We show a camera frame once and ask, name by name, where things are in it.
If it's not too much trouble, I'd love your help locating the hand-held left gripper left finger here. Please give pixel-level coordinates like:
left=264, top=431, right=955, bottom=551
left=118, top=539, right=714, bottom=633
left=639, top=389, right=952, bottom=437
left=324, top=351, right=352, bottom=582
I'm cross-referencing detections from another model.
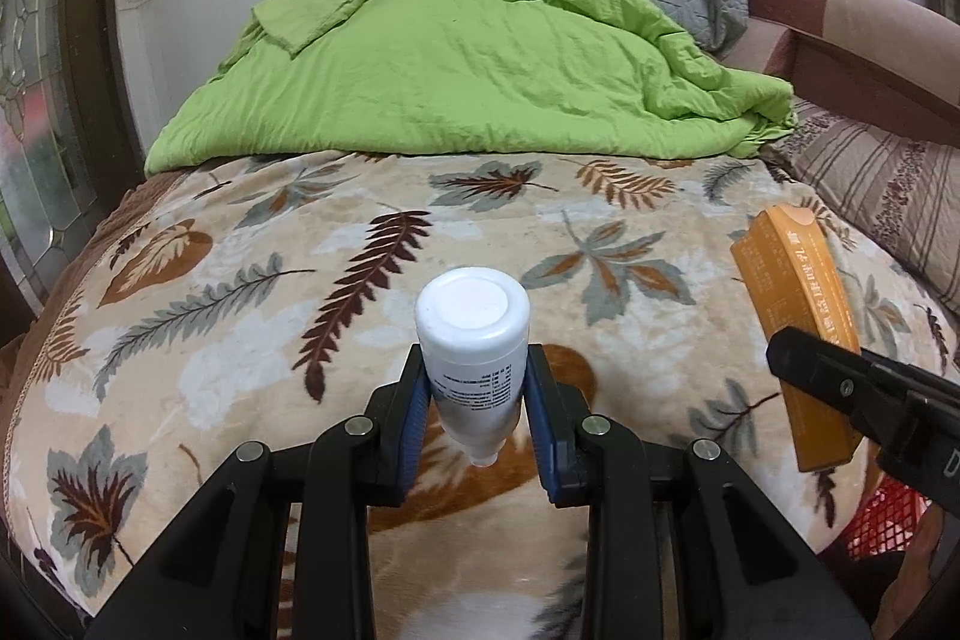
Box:
left=90, top=344, right=432, bottom=640

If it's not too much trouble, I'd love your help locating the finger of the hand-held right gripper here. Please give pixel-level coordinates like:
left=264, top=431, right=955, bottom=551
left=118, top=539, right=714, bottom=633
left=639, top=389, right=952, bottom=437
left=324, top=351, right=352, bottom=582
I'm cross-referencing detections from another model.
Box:
left=766, top=325, right=912, bottom=442

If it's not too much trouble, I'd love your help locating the striped brown pillow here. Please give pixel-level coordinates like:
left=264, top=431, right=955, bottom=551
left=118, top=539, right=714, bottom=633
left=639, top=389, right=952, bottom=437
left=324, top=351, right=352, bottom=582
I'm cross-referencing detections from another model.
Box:
left=761, top=98, right=960, bottom=315

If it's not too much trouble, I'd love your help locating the wooden door with glass pane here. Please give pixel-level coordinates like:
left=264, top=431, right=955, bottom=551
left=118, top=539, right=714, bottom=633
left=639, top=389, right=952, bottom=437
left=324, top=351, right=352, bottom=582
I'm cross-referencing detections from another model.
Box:
left=0, top=0, right=147, bottom=341

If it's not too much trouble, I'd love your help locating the orange box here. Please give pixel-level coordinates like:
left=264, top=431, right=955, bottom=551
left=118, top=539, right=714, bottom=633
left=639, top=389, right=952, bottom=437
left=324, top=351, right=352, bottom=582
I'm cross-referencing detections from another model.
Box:
left=730, top=205, right=863, bottom=472

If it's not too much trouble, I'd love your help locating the person's right hand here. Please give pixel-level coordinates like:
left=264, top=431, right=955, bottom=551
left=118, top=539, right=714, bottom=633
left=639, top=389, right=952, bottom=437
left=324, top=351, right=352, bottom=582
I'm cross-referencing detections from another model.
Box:
left=904, top=503, right=952, bottom=611

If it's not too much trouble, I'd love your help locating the green quilt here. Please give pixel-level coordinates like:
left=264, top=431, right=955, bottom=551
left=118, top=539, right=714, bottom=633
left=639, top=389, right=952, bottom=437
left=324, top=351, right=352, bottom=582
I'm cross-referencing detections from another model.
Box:
left=144, top=0, right=797, bottom=176

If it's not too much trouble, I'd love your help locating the red mesh basket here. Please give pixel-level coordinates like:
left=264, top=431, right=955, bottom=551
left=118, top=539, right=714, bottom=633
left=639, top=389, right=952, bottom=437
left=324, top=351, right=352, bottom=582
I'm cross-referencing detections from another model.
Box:
left=847, top=486, right=931, bottom=562

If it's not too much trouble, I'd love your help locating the brown upholstered headboard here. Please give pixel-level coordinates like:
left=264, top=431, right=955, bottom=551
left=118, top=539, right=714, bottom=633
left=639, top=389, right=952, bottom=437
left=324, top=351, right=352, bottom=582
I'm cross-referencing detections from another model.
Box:
left=724, top=0, right=960, bottom=154

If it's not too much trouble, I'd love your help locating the white plastic bottle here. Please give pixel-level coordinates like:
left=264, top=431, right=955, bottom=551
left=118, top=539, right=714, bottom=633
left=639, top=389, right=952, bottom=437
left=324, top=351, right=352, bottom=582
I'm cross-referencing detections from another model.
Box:
left=415, top=267, right=532, bottom=467

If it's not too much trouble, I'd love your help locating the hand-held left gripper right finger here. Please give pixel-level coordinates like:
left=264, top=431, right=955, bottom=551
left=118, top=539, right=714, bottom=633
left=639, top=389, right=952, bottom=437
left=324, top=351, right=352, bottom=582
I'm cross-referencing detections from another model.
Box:
left=523, top=344, right=875, bottom=640

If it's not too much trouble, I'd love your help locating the leaf print blanket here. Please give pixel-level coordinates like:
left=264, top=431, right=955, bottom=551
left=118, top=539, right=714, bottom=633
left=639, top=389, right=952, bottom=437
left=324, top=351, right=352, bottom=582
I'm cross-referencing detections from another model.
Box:
left=0, top=149, right=960, bottom=640

